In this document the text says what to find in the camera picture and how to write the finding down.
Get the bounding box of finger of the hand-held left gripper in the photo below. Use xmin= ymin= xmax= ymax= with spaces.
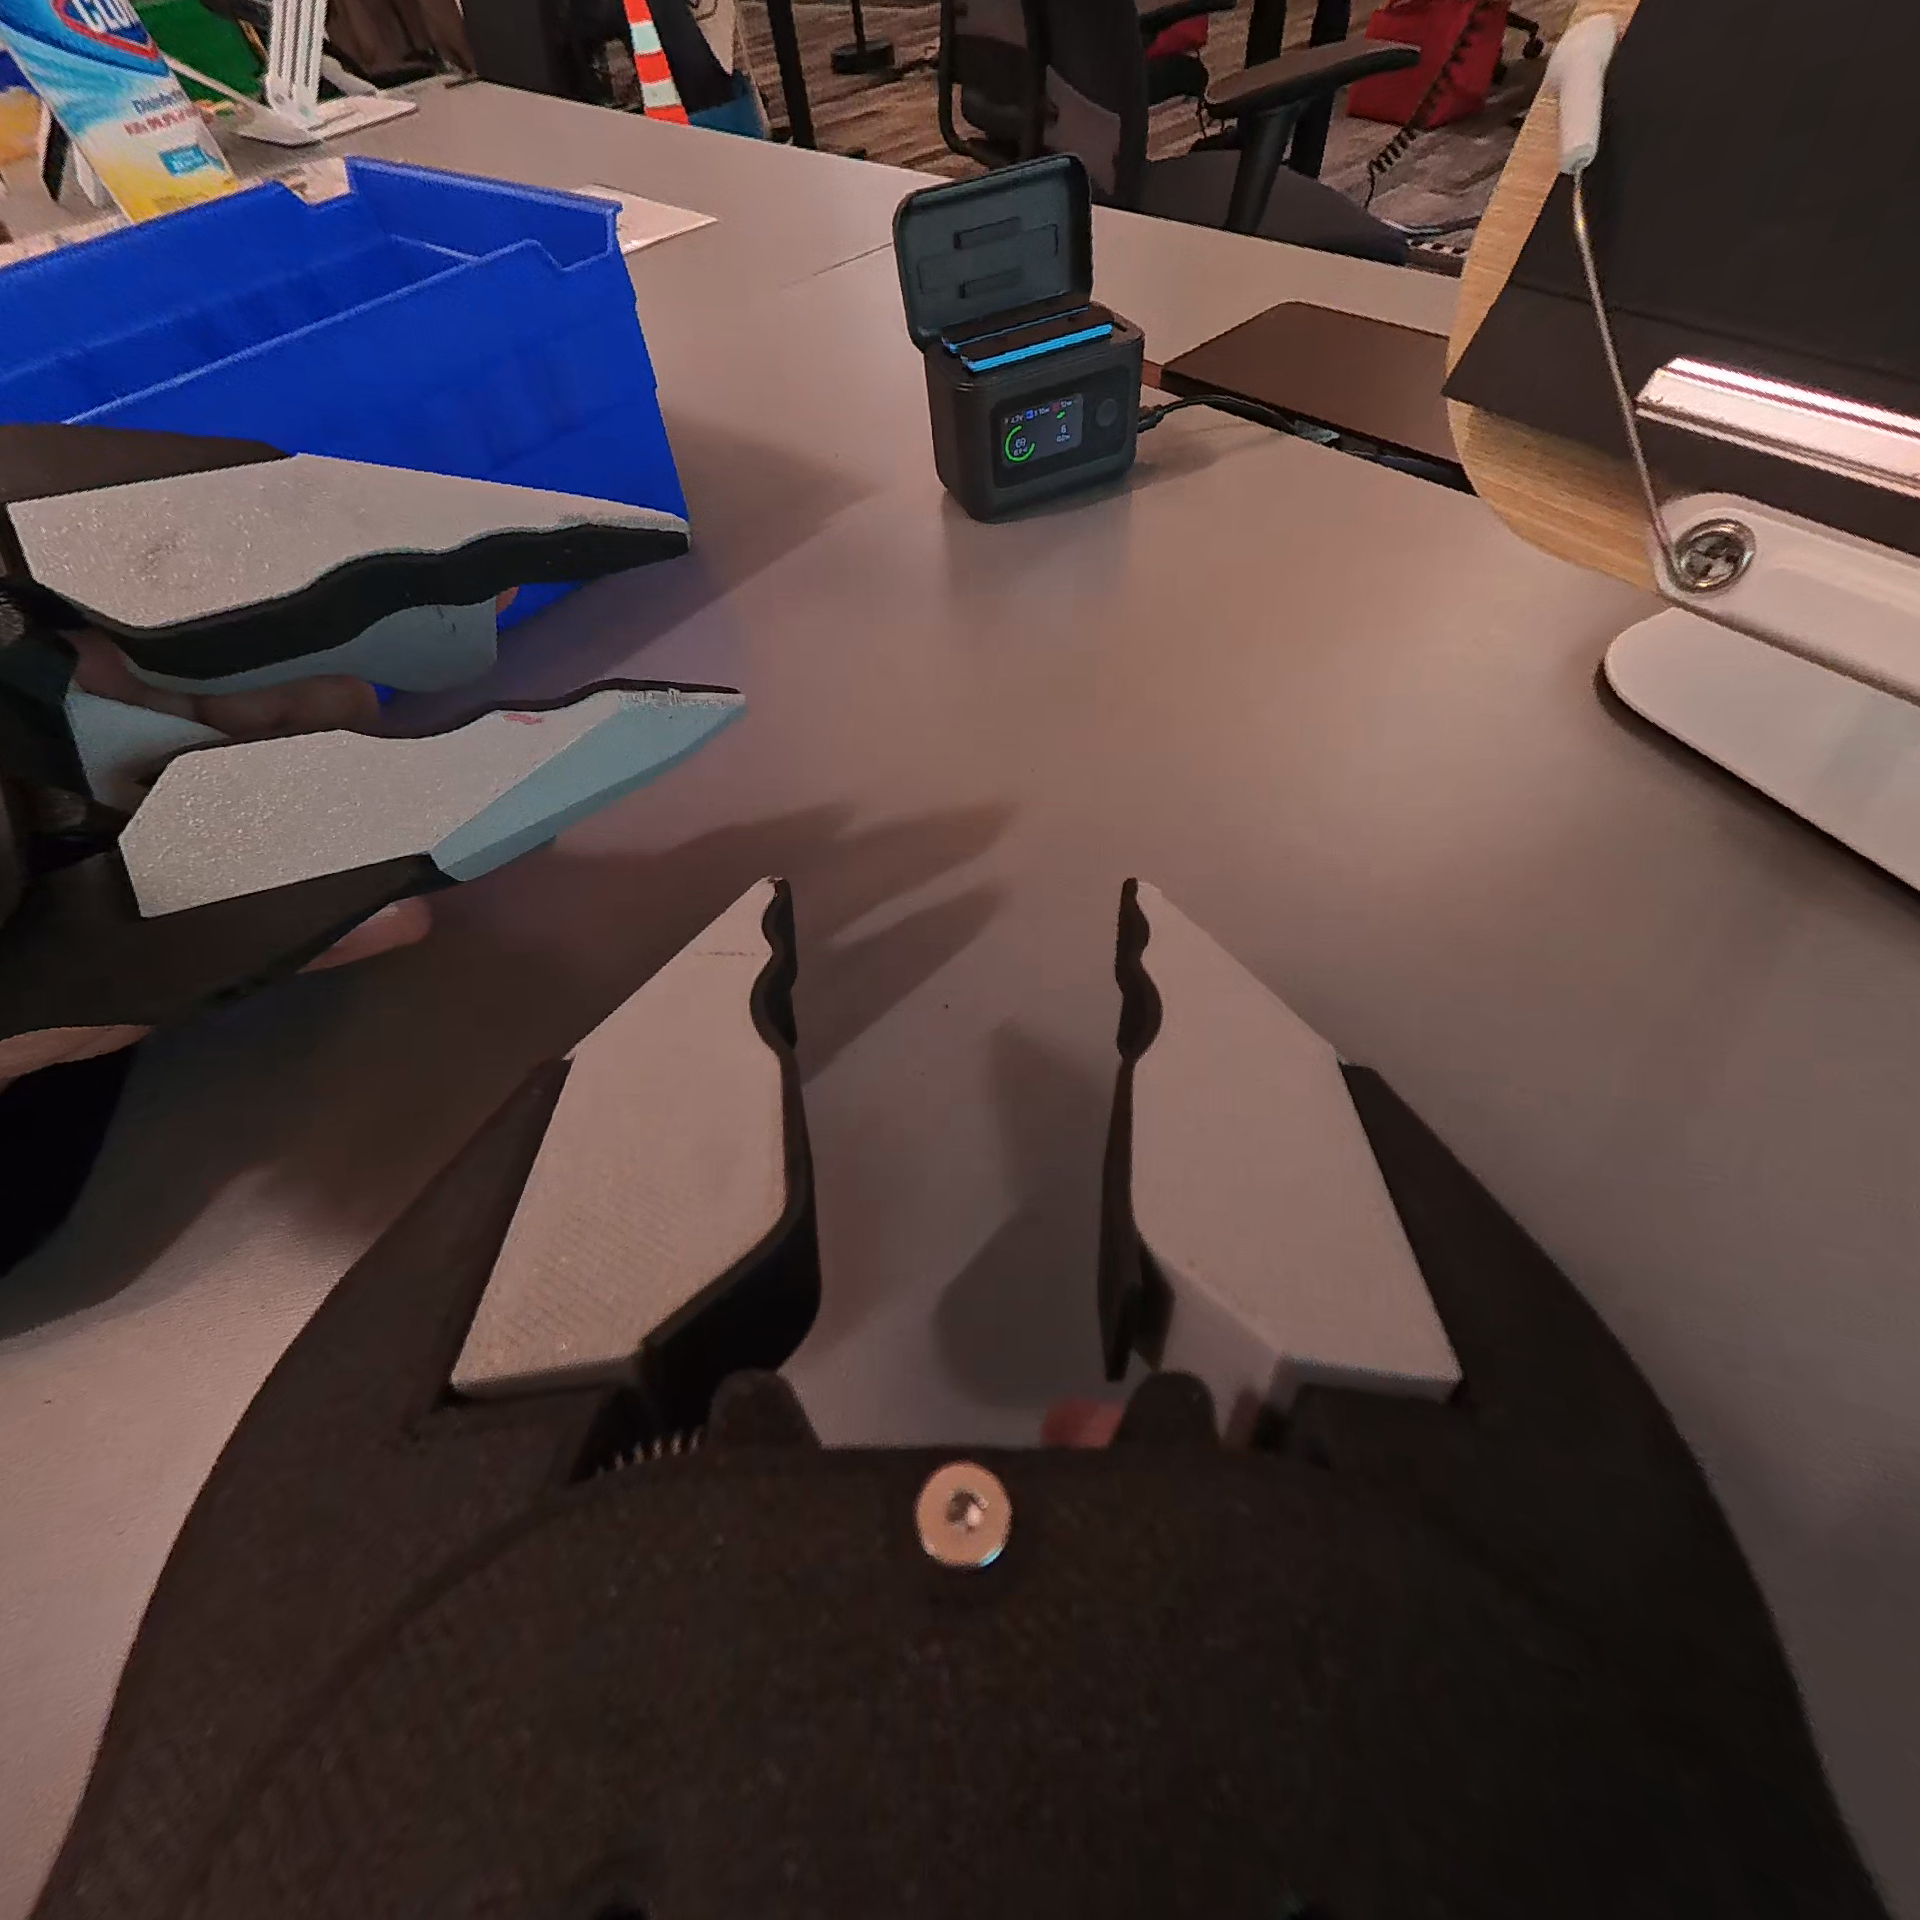
xmin=3 ymin=454 xmax=695 ymax=694
xmin=64 ymin=681 xmax=749 ymax=920

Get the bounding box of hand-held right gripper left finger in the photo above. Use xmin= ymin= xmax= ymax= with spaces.
xmin=448 ymin=879 xmax=826 ymax=1405

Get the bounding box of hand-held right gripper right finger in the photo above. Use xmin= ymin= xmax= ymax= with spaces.
xmin=1097 ymin=879 xmax=1464 ymax=1428

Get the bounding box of blue plastic bin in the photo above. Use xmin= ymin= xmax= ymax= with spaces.
xmin=0 ymin=153 xmax=691 ymax=701

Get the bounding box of person's left hand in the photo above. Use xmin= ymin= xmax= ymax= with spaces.
xmin=0 ymin=588 xmax=518 ymax=1084

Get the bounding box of blue yellow wipes pack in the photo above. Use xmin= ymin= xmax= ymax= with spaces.
xmin=0 ymin=0 xmax=243 ymax=228

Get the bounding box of white lattice stand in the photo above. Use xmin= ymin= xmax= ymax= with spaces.
xmin=233 ymin=0 xmax=421 ymax=147

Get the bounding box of white barcode label sheet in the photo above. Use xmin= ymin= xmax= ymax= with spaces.
xmin=576 ymin=182 xmax=722 ymax=252

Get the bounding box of green box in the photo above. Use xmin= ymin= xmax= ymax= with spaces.
xmin=148 ymin=0 xmax=274 ymax=64

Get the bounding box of orange traffic cone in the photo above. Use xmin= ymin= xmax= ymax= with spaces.
xmin=622 ymin=0 xmax=695 ymax=127

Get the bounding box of black battery charging case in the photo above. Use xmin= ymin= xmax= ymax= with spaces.
xmin=892 ymin=153 xmax=1150 ymax=523

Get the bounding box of dark flat desk plate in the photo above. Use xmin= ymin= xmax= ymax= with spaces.
xmin=1163 ymin=299 xmax=1479 ymax=483

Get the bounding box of black office chair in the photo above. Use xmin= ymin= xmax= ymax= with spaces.
xmin=936 ymin=0 xmax=1163 ymax=173
xmin=1157 ymin=35 xmax=1420 ymax=269

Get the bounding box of black panel with wooden rim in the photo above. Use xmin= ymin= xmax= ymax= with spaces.
xmin=1441 ymin=0 xmax=1920 ymax=595

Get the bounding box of black charging cable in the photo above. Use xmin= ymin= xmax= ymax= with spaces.
xmin=1135 ymin=387 xmax=1339 ymax=447

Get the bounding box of steel wire with white cap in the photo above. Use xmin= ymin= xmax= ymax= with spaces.
xmin=1544 ymin=22 xmax=1759 ymax=595

